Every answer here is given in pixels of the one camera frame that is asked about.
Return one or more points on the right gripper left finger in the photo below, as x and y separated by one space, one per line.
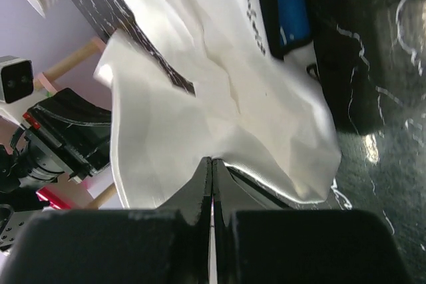
169 244

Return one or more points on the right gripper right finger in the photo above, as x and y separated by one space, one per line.
260 239

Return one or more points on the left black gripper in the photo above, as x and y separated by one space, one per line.
64 134

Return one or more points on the white t shirt blue print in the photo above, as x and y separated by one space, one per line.
207 85

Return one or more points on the black marble pattern mat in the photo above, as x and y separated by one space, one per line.
370 51

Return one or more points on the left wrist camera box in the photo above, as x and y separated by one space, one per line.
16 79

